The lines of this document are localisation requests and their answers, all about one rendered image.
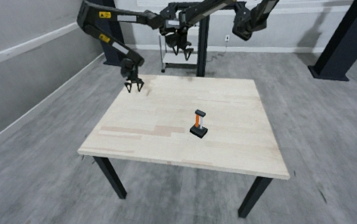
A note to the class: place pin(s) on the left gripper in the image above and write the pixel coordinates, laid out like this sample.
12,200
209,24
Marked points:
184,48

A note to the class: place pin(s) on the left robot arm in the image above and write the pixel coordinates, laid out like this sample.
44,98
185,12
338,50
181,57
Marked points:
187,18

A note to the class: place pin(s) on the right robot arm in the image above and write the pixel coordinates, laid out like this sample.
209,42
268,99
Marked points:
92,12

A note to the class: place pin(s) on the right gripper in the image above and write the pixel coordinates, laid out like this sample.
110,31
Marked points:
133,81

